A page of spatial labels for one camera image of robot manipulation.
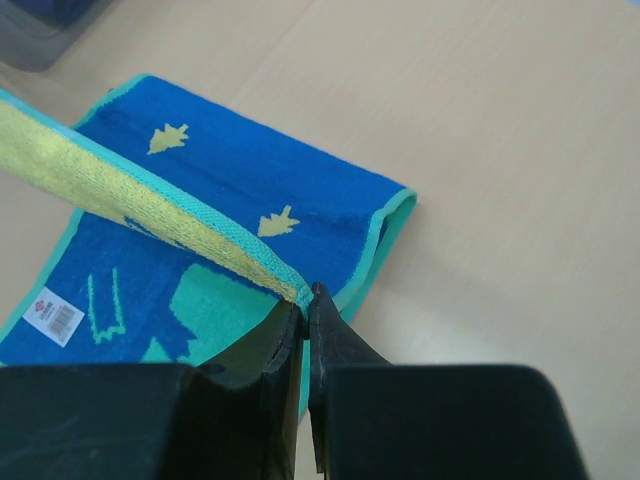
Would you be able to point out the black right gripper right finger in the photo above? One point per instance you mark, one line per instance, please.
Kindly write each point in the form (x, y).
(333, 343)

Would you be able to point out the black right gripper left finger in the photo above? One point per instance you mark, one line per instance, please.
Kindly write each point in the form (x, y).
(265, 362)

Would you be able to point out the yellow towel teal trim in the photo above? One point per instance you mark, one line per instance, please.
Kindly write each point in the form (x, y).
(191, 222)

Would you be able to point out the smoky clear plastic bin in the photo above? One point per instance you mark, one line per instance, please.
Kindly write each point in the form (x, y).
(35, 34)

